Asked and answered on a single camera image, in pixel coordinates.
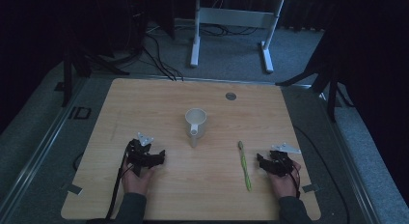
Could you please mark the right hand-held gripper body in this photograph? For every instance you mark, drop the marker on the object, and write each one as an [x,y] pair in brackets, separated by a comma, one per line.
[283,162]

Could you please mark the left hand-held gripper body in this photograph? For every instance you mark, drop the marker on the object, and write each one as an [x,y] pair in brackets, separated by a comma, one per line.
[141,158]

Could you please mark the person's right hand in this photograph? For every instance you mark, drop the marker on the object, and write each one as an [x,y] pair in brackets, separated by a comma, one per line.
[284,185]

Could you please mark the person's left hand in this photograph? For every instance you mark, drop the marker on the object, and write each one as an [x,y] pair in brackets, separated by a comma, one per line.
[136,182]

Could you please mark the green toothbrush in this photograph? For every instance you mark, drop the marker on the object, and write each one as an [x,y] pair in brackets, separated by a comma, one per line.
[244,166]

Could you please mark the grey tape piece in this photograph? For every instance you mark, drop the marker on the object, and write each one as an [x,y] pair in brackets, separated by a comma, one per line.
[74,189]
[310,187]

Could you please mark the white cup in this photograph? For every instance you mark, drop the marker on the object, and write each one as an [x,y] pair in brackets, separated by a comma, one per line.
[195,122]

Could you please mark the black floor tape marking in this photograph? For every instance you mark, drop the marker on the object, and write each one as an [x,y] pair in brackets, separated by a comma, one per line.
[80,113]

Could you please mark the grey round table grommet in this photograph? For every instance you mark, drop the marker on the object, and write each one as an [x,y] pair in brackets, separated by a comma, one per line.
[230,96]

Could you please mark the black tripod stand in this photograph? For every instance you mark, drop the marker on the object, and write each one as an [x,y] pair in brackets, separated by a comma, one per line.
[324,79]
[77,63]

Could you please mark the metal floor rail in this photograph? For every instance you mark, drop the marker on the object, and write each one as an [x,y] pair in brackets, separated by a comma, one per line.
[38,150]
[350,159]

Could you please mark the white metal stand frame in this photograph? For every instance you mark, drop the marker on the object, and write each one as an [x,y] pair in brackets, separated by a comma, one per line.
[231,21]

